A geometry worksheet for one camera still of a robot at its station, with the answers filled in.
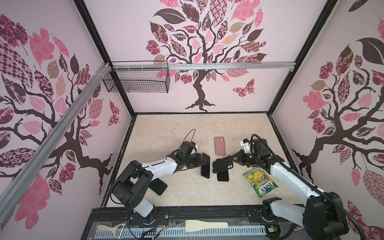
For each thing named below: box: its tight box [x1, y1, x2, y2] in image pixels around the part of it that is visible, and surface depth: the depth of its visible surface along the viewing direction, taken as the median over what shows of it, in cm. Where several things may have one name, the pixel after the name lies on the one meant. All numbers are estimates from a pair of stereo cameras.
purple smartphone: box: [217, 169, 229, 182], surface depth 87 cm
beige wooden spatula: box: [185, 220, 229, 232], surface depth 73 cm
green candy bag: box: [243, 167, 279, 198], surface depth 83 cm
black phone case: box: [212, 155, 234, 174], surface depth 89 cm
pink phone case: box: [214, 136, 226, 156], surface depth 102 cm
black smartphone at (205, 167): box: [200, 153, 210, 179], surface depth 87 cm
